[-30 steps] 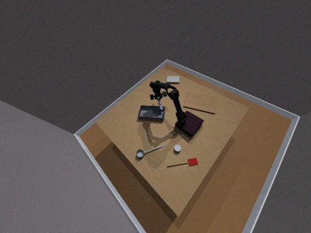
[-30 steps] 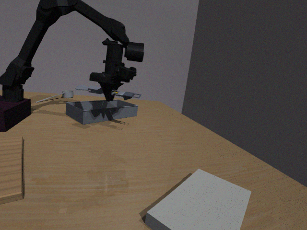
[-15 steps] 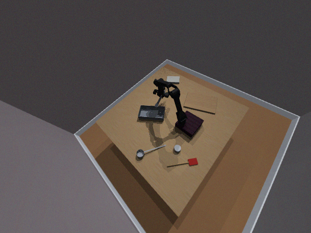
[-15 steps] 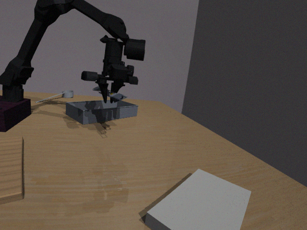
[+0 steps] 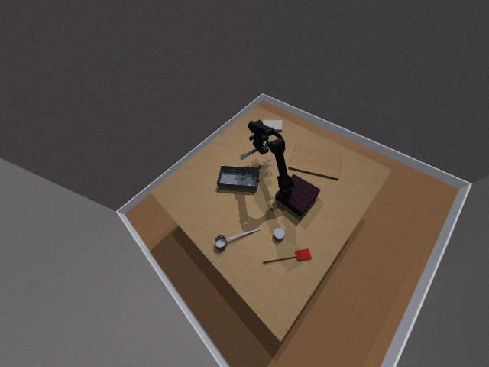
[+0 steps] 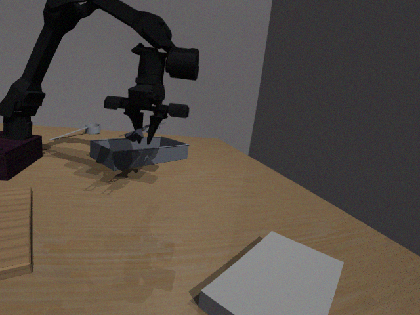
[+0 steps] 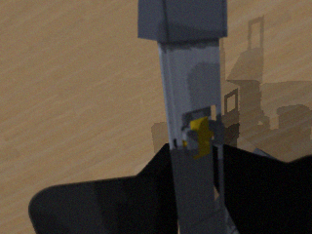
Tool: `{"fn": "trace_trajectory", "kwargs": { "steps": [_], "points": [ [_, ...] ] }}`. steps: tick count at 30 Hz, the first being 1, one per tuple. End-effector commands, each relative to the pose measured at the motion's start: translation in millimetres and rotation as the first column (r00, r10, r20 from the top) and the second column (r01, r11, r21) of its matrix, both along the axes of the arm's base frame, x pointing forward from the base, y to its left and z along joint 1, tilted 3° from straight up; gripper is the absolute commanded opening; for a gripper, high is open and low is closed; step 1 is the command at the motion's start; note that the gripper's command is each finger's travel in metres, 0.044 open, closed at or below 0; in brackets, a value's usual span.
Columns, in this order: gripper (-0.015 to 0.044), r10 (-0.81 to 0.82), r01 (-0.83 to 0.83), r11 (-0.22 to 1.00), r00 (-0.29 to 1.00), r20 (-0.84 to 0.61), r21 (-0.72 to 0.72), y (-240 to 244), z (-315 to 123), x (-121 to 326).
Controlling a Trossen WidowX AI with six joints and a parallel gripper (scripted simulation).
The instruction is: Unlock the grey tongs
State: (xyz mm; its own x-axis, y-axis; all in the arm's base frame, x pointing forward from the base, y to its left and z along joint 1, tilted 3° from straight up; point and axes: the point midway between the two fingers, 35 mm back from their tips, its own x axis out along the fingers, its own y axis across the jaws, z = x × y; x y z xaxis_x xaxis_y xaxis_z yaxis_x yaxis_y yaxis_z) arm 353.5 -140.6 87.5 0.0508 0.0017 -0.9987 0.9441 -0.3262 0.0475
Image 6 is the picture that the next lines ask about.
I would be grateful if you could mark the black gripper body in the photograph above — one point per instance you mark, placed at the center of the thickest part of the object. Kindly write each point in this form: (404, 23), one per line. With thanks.
(174, 110)

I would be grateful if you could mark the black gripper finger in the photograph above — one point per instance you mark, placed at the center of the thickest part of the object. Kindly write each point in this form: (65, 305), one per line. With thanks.
(137, 121)
(154, 123)

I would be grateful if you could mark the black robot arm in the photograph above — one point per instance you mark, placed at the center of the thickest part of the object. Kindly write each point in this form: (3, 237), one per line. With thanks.
(25, 95)

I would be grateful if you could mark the brown wooden board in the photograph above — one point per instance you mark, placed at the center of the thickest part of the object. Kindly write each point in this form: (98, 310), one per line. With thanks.
(15, 232)

